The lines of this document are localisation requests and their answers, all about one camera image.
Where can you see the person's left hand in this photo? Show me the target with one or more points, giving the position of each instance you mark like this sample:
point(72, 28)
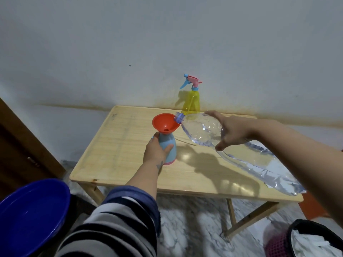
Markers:
point(154, 153)

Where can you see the person's right hand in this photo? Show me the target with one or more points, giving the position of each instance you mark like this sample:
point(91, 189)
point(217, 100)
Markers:
point(237, 131)

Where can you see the person's right thumb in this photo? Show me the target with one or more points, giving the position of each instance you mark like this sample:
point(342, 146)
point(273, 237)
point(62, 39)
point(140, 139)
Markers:
point(221, 145)

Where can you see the person's left thumb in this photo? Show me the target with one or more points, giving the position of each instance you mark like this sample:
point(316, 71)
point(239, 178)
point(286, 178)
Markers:
point(167, 149)

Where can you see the light blue bottle pink base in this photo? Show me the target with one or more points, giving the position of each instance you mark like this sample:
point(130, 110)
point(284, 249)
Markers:
point(168, 141)

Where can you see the large clear plastic water bottle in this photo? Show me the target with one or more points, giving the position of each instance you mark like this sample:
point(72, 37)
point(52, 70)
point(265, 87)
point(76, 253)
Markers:
point(257, 160)

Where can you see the person's right forearm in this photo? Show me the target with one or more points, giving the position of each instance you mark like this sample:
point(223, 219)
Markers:
point(302, 157)

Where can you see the person's left forearm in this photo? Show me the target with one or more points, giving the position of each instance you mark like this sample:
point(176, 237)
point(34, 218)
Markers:
point(146, 179)

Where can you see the orange plastic funnel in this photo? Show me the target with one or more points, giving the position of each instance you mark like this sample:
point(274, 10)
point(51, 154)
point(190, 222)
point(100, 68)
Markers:
point(165, 123)

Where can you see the light wooden folding table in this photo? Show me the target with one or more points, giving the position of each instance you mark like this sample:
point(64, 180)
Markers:
point(126, 147)

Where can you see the yellow spray bottle pink trigger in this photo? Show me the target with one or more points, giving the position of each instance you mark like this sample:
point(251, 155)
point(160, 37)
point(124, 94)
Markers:
point(191, 101)

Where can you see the striped sweater sleeve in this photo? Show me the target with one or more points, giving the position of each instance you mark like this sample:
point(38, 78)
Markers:
point(118, 224)

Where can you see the orange box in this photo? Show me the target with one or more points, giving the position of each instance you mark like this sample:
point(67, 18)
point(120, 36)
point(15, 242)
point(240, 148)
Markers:
point(312, 207)

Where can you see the pink plastic basket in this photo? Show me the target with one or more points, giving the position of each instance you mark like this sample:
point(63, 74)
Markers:
point(276, 247)

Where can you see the black bin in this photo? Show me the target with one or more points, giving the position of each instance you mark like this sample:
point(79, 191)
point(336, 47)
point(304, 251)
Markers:
point(308, 226)

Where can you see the white cloth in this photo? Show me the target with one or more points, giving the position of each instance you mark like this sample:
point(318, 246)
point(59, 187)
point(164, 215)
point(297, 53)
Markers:
point(310, 244)

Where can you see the brown wooden door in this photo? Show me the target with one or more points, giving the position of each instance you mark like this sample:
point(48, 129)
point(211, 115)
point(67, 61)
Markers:
point(18, 152)

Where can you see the blue plastic basin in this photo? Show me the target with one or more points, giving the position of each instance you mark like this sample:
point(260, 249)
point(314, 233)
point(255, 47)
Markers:
point(29, 216)

